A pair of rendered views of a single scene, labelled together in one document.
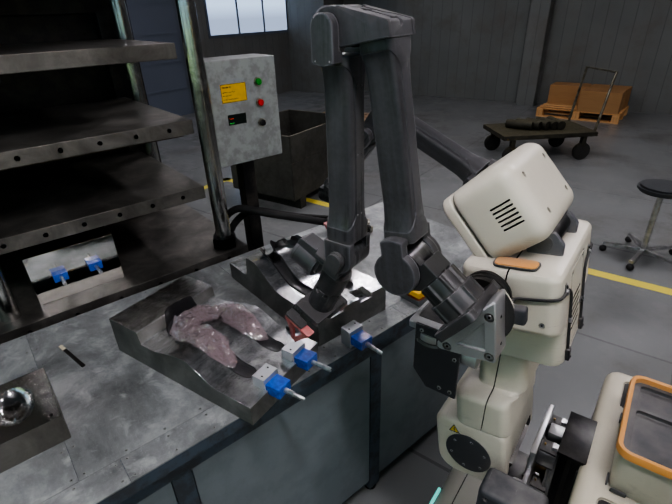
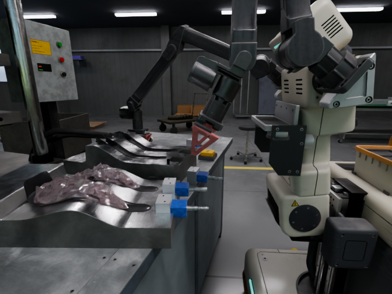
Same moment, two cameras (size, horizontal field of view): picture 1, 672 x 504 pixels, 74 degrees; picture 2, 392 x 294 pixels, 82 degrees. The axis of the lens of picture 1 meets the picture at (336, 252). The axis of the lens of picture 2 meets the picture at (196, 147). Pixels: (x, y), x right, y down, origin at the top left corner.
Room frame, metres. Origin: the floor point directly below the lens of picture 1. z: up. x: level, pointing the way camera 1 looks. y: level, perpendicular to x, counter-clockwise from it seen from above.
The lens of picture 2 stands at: (0.32, 0.39, 1.16)
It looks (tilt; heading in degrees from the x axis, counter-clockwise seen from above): 15 degrees down; 327
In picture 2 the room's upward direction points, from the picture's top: straight up
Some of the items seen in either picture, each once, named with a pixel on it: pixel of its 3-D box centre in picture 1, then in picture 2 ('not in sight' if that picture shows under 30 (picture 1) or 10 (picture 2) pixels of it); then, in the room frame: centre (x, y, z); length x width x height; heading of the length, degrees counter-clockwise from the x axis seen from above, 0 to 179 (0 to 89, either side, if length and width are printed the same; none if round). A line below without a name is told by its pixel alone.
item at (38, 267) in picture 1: (60, 244); not in sight; (1.53, 1.04, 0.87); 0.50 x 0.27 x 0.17; 39
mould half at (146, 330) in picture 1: (213, 338); (86, 198); (0.96, 0.34, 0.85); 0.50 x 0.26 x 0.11; 56
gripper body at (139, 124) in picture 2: not in sight; (137, 125); (1.56, -0.02, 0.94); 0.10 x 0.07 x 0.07; 39
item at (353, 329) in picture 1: (364, 341); (205, 177); (0.95, -0.07, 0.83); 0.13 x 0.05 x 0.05; 41
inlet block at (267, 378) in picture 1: (281, 388); (182, 207); (0.77, 0.14, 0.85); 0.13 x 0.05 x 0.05; 56
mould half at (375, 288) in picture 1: (302, 275); (132, 154); (1.25, 0.11, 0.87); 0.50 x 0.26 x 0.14; 39
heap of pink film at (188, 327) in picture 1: (214, 324); (87, 183); (0.96, 0.33, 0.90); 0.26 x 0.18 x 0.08; 56
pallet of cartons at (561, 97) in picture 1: (583, 101); (192, 111); (7.38, -4.03, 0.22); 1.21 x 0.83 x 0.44; 53
